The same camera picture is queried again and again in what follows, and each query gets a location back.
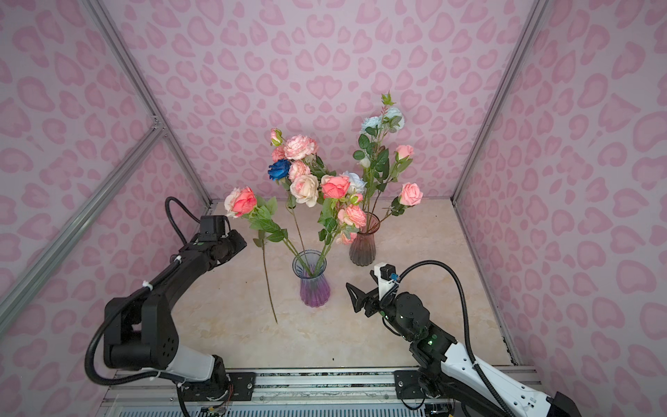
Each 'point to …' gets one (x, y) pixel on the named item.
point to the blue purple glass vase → (309, 266)
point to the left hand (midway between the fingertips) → (243, 238)
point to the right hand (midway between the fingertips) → (358, 281)
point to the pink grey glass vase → (362, 250)
